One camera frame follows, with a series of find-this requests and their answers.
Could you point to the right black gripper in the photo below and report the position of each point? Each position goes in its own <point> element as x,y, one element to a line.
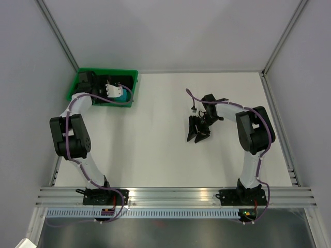
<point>194,120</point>

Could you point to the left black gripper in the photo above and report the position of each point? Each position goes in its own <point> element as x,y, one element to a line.
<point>102,80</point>

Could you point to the teal t shirt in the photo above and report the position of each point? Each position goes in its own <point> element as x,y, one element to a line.
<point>125,97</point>

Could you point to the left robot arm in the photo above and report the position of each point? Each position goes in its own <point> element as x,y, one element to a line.
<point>70,136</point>

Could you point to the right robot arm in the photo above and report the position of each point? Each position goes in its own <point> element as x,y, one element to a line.
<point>255,134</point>

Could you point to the green plastic tray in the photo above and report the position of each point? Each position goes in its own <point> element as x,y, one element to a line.
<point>83,79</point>

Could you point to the rolled black t shirt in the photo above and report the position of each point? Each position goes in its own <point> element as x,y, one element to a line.
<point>125,80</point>

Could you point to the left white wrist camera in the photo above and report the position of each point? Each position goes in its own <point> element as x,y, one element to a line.
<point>113,91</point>

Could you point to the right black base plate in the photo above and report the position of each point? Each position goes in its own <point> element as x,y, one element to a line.
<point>237,197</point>

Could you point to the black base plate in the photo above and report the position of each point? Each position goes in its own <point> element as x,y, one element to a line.
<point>237,197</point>
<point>99,197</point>

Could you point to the white slotted cable duct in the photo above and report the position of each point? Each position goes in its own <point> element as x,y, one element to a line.
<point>139,213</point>

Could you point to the left aluminium frame post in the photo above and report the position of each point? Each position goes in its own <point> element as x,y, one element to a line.
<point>57,32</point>

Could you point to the aluminium frame post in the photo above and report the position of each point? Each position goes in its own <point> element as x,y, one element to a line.
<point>285,34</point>
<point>57,32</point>

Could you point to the aluminium front rail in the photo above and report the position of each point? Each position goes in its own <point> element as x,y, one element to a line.
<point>280,197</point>

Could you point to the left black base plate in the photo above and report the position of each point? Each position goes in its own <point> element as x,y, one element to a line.
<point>99,197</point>

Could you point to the right aluminium frame post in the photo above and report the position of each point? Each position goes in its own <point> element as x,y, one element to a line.
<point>285,34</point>

